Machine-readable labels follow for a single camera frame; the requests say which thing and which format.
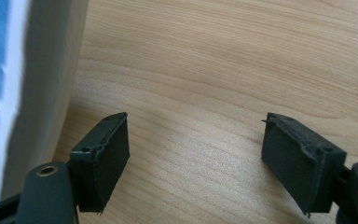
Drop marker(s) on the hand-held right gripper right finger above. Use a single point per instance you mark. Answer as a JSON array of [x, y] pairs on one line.
[[298, 165]]

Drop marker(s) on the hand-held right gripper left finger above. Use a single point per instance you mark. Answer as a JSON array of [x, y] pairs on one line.
[[102, 168]]

